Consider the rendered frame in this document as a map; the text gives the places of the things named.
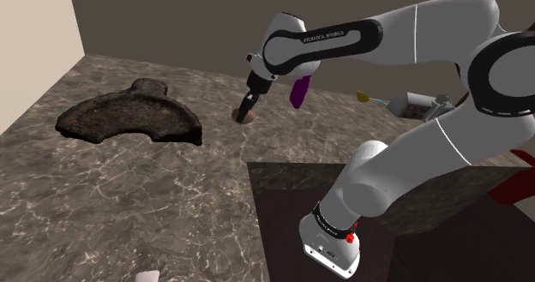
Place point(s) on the purple eggplant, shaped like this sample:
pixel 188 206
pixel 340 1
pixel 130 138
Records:
pixel 299 92

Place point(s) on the black rough flat stone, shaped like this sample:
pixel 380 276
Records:
pixel 129 115

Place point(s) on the brown round object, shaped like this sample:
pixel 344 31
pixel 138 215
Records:
pixel 248 117

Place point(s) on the red block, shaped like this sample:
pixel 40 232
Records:
pixel 515 182

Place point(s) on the small white object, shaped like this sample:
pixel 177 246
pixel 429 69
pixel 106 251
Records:
pixel 147 276

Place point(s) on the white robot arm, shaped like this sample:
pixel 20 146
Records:
pixel 439 147

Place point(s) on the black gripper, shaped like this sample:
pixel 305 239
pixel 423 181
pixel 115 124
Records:
pixel 259 83

